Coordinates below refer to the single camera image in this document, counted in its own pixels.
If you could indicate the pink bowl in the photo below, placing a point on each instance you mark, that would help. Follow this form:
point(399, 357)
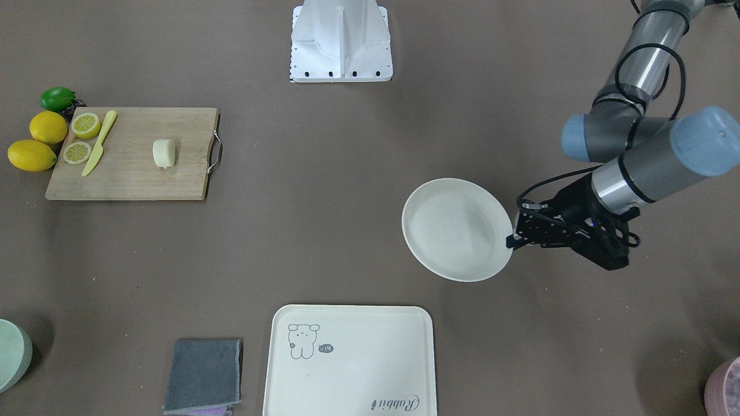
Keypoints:
point(722, 390)

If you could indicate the whole yellow lemon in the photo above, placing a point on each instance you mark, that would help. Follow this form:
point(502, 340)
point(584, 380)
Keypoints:
point(31, 156)
point(48, 127)

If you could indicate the cream rabbit tray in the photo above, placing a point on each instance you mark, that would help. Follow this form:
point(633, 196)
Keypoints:
point(351, 360)

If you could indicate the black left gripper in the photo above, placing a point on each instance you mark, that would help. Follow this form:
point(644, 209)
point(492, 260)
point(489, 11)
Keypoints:
point(576, 203)

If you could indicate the grey folded cloth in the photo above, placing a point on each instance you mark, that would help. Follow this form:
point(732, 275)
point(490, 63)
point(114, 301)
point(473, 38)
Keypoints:
point(204, 377)

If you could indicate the lemon half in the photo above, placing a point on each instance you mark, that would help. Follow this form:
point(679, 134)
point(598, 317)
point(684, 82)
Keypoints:
point(86, 126)
point(76, 153)

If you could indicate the green lime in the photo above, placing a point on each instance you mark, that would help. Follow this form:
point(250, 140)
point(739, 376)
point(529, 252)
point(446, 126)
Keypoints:
point(57, 99)

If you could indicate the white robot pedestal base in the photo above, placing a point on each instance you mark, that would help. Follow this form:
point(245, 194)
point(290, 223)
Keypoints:
point(340, 42)

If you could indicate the wooden cutting board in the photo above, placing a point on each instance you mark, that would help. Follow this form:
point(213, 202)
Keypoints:
point(127, 170)

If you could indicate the cream shallow plate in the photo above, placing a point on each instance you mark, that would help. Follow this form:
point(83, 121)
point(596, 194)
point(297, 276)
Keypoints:
point(457, 229)

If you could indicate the yellow plastic knife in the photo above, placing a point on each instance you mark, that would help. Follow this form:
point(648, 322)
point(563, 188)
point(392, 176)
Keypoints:
point(97, 149)

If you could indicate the mint green bowl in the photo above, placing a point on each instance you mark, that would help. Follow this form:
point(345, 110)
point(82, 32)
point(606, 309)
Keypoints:
point(16, 354)

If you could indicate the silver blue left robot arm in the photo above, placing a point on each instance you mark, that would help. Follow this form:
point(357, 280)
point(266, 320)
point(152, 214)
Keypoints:
point(641, 150)

